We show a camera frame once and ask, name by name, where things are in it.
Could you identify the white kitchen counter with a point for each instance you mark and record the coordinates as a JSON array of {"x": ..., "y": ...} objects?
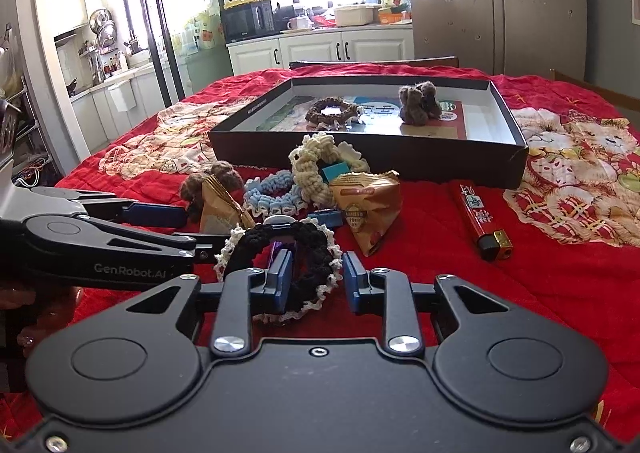
[{"x": 95, "y": 118}]

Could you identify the tan snack packet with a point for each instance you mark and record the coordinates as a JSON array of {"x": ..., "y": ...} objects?
[{"x": 217, "y": 213}]

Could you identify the brown braided scrunchie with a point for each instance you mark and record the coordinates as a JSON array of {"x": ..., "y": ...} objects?
[{"x": 312, "y": 115}]

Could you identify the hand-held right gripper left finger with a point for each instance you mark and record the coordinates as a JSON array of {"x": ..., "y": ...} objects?
[{"x": 282, "y": 283}]

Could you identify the white mug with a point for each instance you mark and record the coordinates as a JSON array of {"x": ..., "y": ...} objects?
[{"x": 298, "y": 23}]

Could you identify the black microwave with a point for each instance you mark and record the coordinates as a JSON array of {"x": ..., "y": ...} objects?
[{"x": 247, "y": 20}]

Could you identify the red printed blanket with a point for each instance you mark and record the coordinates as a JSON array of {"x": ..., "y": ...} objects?
[{"x": 440, "y": 233}]

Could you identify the dark wooden chair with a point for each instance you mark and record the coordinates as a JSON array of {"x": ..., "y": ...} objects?
[{"x": 375, "y": 61}]

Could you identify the metal storage rack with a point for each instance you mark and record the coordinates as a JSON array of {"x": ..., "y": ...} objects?
[{"x": 22, "y": 133}]

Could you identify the person's left hand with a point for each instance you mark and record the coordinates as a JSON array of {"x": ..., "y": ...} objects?
[{"x": 60, "y": 305}]

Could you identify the black lace-edged scrunchie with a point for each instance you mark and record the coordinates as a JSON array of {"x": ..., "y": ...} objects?
[{"x": 310, "y": 238}]

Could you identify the grey refrigerator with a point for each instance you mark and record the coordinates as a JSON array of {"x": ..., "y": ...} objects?
[{"x": 500, "y": 8}]

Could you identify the white kitchen cabinet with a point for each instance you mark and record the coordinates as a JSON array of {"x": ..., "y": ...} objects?
[{"x": 310, "y": 50}]

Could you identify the orange snack packet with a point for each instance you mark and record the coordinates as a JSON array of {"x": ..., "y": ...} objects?
[{"x": 370, "y": 213}]

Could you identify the brown crochet scrunchie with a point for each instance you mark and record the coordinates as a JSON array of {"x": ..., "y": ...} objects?
[{"x": 225, "y": 170}]

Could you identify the small teal block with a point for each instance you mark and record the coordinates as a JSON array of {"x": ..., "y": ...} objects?
[{"x": 335, "y": 173}]

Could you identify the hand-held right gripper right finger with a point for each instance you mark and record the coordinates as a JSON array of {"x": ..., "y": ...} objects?
[{"x": 352, "y": 283}]

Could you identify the steel pot lids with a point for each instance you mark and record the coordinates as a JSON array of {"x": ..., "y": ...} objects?
[{"x": 102, "y": 28}]

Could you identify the brown wooden chair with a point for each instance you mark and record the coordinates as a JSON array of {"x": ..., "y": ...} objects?
[{"x": 580, "y": 79}]

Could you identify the black cardboard box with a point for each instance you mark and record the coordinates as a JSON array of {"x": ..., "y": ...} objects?
[{"x": 350, "y": 158}]

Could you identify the red snack stick packet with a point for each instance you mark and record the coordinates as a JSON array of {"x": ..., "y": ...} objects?
[{"x": 475, "y": 213}]

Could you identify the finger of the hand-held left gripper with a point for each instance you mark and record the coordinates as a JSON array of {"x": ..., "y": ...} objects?
[
  {"x": 165, "y": 245},
  {"x": 155, "y": 214}
]

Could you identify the brown fuzzy hair clip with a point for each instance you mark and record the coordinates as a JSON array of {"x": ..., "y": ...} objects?
[{"x": 415, "y": 108}]

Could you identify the purple hair clip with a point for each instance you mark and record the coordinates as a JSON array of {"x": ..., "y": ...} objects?
[{"x": 275, "y": 253}]

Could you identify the light blue scrunchie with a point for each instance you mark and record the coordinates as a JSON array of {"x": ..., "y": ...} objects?
[{"x": 272, "y": 205}]

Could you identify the sliding glass door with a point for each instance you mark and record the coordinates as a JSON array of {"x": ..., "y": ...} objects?
[{"x": 165, "y": 8}]

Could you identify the white plastic basin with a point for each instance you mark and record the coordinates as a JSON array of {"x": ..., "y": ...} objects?
[{"x": 357, "y": 15}]

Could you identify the cream knitted scrunchie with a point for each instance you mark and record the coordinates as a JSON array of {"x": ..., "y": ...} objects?
[{"x": 307, "y": 168}]

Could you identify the white hanging bin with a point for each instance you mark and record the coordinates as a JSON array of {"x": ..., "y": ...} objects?
[{"x": 122, "y": 97}]

